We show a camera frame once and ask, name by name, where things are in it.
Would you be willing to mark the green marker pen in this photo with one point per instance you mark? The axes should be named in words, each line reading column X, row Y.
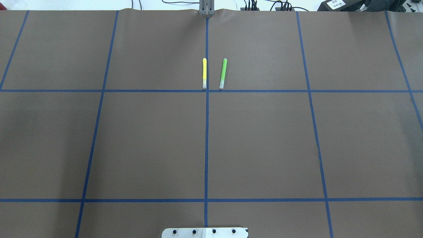
column 223, row 73

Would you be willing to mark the yellow marker pen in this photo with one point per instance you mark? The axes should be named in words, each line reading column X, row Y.
column 204, row 73

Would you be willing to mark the black usb hub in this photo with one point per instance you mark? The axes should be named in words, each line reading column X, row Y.
column 265, row 5

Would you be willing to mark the aluminium frame post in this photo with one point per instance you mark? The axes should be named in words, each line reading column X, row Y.
column 206, row 8

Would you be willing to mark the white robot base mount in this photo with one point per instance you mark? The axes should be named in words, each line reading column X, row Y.
column 206, row 232

